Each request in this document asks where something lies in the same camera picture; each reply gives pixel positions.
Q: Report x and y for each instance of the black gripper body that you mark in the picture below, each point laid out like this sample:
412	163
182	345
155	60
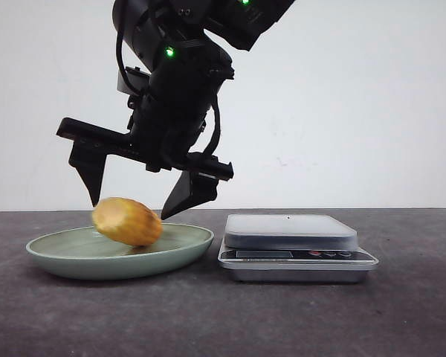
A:
175	125

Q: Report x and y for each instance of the silver digital kitchen scale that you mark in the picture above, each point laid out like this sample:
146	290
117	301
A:
307	248

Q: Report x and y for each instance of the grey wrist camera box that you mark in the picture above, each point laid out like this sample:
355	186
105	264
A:
137	82

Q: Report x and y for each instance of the yellow corn cob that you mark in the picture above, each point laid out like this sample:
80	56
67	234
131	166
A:
127	221

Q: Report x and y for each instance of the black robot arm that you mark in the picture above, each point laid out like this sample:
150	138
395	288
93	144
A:
157	30

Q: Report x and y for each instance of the green oval plate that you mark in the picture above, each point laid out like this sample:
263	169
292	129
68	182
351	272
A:
85	254

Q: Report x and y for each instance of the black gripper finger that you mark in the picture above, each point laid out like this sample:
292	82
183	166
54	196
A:
192	189
89	161

